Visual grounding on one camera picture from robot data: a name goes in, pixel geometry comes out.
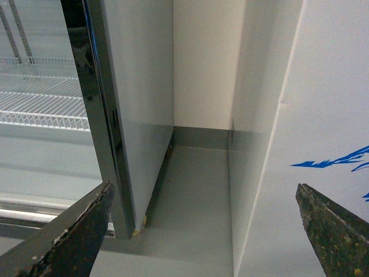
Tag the grey glass-door display fridge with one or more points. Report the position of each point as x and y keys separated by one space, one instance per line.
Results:
x=87 y=96

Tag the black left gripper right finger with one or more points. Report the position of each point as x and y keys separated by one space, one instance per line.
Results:
x=338 y=237

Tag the white chest freezer blue rim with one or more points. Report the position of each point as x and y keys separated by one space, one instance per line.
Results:
x=299 y=116

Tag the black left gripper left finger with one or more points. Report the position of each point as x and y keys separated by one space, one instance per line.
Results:
x=69 y=244

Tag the white wire fridge shelf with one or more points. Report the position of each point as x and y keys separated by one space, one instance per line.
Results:
x=44 y=93

